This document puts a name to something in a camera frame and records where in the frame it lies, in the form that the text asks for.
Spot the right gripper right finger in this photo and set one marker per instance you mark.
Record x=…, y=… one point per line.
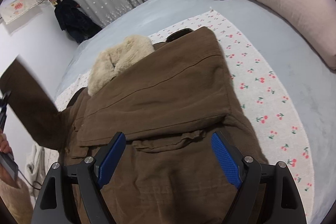
x=265, y=193

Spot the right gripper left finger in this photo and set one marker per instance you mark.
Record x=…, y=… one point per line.
x=56, y=201

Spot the brown coat with fur collar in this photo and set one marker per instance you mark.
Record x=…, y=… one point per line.
x=168, y=105

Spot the person's left hand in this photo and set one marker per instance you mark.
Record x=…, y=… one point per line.
x=6, y=173

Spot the cream fleece garment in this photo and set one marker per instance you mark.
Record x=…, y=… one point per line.
x=37, y=166

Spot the cherry print bed sheet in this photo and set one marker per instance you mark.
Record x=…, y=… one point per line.
x=263, y=99

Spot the grey bed cover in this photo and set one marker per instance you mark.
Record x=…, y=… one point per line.
x=308, y=81

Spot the dark hanging garment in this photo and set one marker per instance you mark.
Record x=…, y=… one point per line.
x=71, y=19

